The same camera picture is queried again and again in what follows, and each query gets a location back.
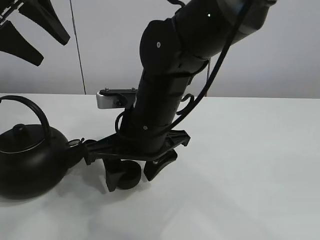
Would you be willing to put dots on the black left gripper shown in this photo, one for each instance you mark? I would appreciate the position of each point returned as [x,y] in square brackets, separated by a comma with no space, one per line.
[40,12]

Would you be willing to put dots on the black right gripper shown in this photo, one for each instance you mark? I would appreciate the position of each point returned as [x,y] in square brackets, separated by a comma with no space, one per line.
[113,149]

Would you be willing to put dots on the small black teacup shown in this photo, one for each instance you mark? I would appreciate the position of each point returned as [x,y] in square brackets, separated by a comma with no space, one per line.
[132,175]

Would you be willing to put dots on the black cast iron teapot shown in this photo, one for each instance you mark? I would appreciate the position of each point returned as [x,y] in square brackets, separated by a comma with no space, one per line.
[34,158]

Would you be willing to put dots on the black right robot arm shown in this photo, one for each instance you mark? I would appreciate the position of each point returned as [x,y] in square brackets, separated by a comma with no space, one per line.
[181,57]

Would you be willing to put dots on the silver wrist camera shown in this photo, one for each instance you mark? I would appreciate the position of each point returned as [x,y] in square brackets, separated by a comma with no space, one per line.
[116,98]

